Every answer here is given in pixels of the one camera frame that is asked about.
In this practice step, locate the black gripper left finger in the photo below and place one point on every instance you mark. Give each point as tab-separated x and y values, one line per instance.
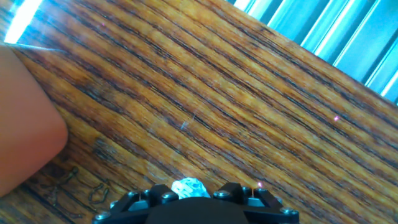
155	193

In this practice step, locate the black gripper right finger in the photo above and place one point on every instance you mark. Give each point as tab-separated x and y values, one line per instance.
236	191

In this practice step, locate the white paper ball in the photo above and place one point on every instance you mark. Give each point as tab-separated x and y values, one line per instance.
189	188

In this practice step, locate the orange square trash can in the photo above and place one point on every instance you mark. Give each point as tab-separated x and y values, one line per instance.
25	124

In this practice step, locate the brown wood grain board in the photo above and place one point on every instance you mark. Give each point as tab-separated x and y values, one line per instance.
199	109

